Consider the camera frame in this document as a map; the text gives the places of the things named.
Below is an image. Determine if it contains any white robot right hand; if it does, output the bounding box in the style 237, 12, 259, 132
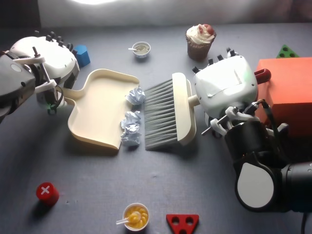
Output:
192, 47, 259, 119

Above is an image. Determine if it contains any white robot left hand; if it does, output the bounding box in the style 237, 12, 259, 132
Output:
11, 30, 80, 115

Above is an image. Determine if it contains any cream plastic dustpan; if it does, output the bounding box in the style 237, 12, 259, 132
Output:
63, 69, 141, 156

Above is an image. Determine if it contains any blue hexagonal block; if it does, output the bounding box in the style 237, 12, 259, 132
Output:
73, 44, 91, 68

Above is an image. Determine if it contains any toy cupcake with white frosting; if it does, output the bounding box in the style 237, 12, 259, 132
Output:
185, 23, 217, 61

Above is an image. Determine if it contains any orange box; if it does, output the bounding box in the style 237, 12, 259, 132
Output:
255, 57, 312, 139

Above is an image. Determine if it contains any green triangle block with holes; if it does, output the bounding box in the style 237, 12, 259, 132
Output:
276, 44, 300, 59

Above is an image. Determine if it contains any small soup cup with spoon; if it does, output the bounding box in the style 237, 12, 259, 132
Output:
128, 41, 152, 61

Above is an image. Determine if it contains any white cloth backdrop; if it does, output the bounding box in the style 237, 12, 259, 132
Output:
38, 0, 312, 27

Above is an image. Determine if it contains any grey table cloth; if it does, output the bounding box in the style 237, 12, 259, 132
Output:
0, 23, 312, 234

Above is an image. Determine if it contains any red cylinder block white cross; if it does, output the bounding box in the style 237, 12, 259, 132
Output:
36, 182, 60, 204

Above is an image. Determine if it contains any red triangle block with holes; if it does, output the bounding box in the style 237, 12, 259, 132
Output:
166, 214, 199, 234

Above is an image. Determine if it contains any small corn cup with spoon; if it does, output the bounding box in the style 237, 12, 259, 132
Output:
116, 203, 149, 231

